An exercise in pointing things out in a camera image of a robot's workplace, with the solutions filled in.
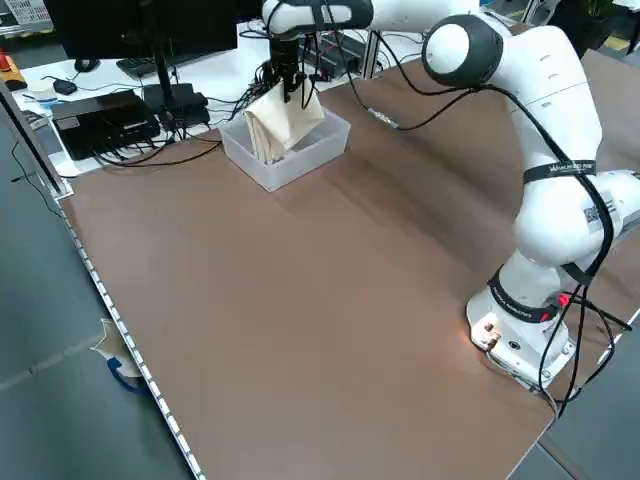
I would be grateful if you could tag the aluminium table edge rail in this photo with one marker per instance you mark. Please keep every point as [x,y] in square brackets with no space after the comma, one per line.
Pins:
[125,340]

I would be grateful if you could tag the white plastic crate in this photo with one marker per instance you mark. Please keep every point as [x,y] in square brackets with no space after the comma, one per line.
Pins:
[25,10]

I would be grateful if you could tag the black computer monitor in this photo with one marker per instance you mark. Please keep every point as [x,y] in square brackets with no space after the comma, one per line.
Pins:
[125,25]

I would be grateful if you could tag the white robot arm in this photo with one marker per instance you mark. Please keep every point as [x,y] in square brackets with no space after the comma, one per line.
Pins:
[550,125]

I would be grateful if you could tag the aluminium frame beam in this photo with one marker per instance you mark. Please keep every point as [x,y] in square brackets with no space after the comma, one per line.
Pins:
[30,145]

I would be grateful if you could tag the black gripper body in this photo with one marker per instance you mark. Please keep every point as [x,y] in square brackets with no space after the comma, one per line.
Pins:
[284,55]

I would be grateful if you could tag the aluminium frame post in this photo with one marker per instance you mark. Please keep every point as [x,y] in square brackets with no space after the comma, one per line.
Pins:
[374,55]

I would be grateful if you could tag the black monitor stand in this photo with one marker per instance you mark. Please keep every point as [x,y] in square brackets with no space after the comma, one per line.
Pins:
[162,75]

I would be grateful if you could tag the red emergency stop button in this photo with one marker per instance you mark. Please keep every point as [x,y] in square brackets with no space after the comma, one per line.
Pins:
[7,65]

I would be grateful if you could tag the torn white floor sticker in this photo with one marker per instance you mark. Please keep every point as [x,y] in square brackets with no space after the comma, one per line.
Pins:
[112,350]

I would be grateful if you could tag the black finned electronics box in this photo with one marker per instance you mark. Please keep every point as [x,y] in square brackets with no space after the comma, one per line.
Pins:
[340,60]

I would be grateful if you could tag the clear plastic box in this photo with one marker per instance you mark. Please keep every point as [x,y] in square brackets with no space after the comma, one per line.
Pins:
[310,155]

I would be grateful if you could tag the black keyboard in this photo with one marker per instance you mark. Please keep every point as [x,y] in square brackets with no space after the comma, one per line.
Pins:
[140,65]

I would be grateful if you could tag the black flat electronics box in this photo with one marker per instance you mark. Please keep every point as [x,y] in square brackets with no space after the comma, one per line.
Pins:
[100,125]

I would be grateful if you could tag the cream tablecloth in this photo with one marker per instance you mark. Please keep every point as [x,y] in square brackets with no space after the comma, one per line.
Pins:
[285,125]

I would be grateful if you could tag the white side desk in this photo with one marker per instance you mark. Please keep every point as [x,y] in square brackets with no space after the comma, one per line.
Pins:
[225,75]

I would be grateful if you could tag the black computer mouse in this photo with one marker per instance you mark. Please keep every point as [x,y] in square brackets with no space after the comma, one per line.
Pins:
[65,87]

